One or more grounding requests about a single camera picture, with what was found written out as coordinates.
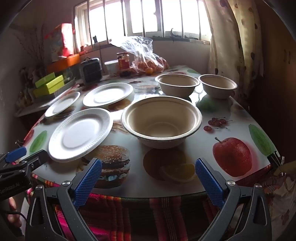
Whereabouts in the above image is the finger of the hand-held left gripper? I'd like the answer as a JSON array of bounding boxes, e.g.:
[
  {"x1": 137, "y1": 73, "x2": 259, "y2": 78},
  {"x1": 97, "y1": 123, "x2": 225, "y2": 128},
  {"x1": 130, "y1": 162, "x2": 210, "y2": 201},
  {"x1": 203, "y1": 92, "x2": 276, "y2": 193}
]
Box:
[
  {"x1": 0, "y1": 149, "x2": 49, "y2": 174},
  {"x1": 0, "y1": 146, "x2": 27, "y2": 166}
]

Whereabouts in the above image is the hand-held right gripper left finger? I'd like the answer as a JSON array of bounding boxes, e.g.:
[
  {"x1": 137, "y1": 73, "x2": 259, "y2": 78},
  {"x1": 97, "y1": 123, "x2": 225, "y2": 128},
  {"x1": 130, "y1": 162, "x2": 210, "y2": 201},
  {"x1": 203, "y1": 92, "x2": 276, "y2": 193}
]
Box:
[{"x1": 25, "y1": 158, "x2": 102, "y2": 241}]

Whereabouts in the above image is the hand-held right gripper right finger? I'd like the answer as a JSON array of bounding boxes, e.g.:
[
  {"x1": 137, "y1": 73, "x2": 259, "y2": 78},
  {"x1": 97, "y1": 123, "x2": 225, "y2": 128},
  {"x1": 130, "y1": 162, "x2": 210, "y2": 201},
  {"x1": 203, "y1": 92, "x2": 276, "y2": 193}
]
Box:
[{"x1": 195, "y1": 158, "x2": 272, "y2": 241}]

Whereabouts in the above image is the white foam plate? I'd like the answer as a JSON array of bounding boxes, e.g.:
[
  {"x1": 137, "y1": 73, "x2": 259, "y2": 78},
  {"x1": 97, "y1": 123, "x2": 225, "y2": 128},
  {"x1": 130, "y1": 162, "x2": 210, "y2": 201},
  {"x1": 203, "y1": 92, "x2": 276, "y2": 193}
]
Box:
[
  {"x1": 48, "y1": 108, "x2": 114, "y2": 163},
  {"x1": 83, "y1": 83, "x2": 134, "y2": 107},
  {"x1": 44, "y1": 92, "x2": 81, "y2": 117}
]

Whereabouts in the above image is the beige paper bowl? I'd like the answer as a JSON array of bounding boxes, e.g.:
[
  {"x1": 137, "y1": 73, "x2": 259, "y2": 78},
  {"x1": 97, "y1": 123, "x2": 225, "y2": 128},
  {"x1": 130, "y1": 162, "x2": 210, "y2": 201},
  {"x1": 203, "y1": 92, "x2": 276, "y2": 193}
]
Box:
[
  {"x1": 155, "y1": 74, "x2": 201, "y2": 98},
  {"x1": 198, "y1": 74, "x2": 238, "y2": 100},
  {"x1": 121, "y1": 96, "x2": 203, "y2": 149}
]

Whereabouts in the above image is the fruit print tablecloth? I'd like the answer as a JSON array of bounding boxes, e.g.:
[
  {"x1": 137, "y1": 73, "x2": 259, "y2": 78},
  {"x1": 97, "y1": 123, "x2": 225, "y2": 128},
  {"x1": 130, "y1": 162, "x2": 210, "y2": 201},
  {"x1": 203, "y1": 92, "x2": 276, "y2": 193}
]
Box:
[{"x1": 23, "y1": 65, "x2": 281, "y2": 198}]

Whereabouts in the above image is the grey side shelf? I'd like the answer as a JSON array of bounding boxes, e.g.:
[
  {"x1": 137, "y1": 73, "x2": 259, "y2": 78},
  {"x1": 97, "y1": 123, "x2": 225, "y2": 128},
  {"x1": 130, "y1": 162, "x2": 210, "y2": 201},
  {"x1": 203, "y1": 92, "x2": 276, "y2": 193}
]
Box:
[{"x1": 15, "y1": 93, "x2": 58, "y2": 117}]

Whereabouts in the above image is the black binder clip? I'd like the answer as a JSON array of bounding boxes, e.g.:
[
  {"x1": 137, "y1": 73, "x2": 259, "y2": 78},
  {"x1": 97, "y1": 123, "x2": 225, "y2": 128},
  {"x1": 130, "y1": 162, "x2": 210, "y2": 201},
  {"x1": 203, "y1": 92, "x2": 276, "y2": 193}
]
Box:
[{"x1": 267, "y1": 151, "x2": 285, "y2": 167}]

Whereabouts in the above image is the lime green box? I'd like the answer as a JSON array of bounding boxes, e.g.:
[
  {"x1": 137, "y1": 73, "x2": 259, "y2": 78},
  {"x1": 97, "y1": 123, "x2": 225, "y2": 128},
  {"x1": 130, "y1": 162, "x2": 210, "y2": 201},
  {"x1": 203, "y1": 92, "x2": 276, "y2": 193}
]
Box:
[
  {"x1": 35, "y1": 72, "x2": 56, "y2": 88},
  {"x1": 33, "y1": 75, "x2": 65, "y2": 98}
]

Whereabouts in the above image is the beige floral cloth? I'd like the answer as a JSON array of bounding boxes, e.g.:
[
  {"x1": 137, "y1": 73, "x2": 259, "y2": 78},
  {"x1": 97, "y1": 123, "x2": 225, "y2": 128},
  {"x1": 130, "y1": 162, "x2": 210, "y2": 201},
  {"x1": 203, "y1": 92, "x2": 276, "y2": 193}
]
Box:
[{"x1": 269, "y1": 162, "x2": 296, "y2": 232}]

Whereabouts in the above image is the zigzag patterned tray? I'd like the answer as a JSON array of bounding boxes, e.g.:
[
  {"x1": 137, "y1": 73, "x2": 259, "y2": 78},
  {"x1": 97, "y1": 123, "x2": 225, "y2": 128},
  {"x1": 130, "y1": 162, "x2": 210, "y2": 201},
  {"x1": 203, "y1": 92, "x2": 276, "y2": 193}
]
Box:
[{"x1": 54, "y1": 77, "x2": 76, "y2": 97}]

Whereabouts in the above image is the orange tray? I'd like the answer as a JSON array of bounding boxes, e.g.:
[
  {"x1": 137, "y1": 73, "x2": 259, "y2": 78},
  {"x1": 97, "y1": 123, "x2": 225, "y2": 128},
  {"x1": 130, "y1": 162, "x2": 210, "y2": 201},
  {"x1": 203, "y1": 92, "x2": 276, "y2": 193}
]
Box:
[{"x1": 47, "y1": 54, "x2": 80, "y2": 73}]

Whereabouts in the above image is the white plastic tub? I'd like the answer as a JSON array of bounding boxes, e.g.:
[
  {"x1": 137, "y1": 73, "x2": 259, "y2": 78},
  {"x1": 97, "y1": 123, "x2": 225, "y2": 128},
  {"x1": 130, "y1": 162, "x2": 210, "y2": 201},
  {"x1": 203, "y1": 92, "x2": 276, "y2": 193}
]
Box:
[{"x1": 105, "y1": 60, "x2": 119, "y2": 77}]

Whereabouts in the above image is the colourful red gift box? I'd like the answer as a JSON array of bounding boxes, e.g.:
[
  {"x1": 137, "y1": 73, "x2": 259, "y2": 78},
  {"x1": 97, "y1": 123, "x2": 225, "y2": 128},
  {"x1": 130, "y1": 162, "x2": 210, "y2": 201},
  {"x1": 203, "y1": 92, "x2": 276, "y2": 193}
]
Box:
[{"x1": 44, "y1": 23, "x2": 74, "y2": 62}]

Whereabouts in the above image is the brown wooden cabinet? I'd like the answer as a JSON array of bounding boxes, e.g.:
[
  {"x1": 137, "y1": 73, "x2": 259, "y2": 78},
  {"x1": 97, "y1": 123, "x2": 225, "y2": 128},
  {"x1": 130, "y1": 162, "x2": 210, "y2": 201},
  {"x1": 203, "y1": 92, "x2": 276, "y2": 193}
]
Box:
[{"x1": 254, "y1": 0, "x2": 296, "y2": 163}]

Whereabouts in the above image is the glass jar with red label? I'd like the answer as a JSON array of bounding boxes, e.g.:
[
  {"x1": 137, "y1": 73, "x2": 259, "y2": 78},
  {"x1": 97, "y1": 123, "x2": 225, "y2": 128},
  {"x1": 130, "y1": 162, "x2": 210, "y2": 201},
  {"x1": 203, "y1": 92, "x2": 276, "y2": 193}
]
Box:
[{"x1": 116, "y1": 52, "x2": 130, "y2": 71}]

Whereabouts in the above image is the clear plastic bag of oranges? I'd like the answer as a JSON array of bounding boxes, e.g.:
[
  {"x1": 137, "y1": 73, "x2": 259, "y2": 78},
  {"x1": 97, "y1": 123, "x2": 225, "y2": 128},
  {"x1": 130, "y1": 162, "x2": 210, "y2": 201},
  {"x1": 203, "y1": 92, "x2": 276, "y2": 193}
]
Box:
[{"x1": 110, "y1": 36, "x2": 169, "y2": 76}]

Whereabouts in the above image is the cream patterned curtain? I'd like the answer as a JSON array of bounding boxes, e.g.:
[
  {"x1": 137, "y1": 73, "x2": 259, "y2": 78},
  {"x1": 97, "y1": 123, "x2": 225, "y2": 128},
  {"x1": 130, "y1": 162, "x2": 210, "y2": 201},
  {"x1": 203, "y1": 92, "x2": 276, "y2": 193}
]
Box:
[{"x1": 203, "y1": 0, "x2": 265, "y2": 112}]

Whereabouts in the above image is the barred window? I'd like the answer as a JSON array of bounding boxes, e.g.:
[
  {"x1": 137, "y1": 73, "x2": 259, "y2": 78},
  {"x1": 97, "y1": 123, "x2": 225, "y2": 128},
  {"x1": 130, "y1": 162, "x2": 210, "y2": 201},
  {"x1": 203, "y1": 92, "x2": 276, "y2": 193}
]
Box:
[{"x1": 74, "y1": 0, "x2": 213, "y2": 47}]

